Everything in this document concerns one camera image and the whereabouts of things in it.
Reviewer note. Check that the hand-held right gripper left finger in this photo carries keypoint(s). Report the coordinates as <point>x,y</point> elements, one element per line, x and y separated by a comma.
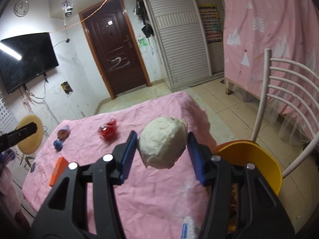
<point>128,154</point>

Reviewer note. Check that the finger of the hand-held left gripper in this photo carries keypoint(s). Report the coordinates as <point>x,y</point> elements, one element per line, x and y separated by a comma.
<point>23,132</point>

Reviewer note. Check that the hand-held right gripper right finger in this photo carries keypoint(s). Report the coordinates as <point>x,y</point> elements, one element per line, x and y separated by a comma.
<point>198,161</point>

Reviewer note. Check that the yellow round woven pad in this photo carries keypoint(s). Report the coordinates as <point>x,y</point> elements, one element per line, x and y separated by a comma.
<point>30,145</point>

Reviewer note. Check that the cream yarn ball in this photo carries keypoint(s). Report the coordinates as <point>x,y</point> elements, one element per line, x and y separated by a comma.
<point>162,142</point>

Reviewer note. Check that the yellow plastic bin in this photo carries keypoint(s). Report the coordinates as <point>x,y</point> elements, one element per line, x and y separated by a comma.
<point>251,154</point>

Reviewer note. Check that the eye chart poster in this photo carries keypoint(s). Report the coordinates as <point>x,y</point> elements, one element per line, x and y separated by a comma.
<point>5,112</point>

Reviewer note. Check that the red snack packet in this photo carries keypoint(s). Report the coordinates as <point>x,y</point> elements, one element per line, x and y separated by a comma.
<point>108,130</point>

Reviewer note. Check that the small blue toy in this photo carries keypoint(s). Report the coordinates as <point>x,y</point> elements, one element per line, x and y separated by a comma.
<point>58,145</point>

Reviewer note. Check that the small doll with purple cap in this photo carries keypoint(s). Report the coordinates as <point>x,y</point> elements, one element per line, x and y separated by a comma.
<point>63,132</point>

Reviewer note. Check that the orange box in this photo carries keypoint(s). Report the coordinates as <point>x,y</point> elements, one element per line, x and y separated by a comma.
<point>58,171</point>

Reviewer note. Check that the white metal chair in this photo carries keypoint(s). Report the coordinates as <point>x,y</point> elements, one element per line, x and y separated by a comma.
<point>260,104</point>

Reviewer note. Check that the dark brown door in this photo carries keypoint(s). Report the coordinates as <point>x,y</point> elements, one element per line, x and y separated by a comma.
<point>116,49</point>

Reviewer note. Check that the white louvered wardrobe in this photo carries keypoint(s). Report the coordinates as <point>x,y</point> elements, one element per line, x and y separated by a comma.
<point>179,42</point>

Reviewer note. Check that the black hanging pouch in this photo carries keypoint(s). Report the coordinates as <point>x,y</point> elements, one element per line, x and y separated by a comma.
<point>147,30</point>

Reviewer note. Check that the colourful grid poster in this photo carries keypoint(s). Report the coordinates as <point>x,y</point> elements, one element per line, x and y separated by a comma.
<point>210,23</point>

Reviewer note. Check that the black hanging bag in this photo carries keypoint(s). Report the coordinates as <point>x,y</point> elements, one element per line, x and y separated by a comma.
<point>139,6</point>

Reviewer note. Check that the black wall television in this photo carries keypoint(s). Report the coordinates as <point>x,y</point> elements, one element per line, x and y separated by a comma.
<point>27,62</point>

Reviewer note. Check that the wall clock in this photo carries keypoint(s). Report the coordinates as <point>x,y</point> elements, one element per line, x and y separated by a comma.
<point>21,8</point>

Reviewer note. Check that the white security camera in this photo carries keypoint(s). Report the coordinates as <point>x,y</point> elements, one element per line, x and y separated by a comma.
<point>67,10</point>

